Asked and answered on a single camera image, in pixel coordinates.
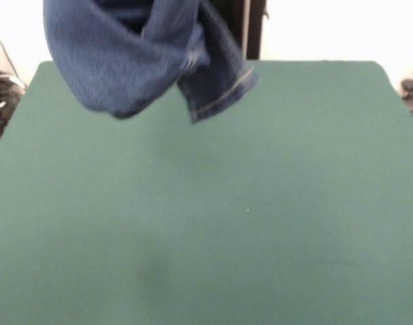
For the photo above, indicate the blue denim jeans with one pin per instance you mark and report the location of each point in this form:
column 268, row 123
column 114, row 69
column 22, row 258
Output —
column 118, row 64

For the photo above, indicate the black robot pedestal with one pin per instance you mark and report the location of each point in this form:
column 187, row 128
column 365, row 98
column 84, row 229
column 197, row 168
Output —
column 254, row 30

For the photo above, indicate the dark green table cloth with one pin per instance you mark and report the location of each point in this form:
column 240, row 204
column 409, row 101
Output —
column 294, row 254

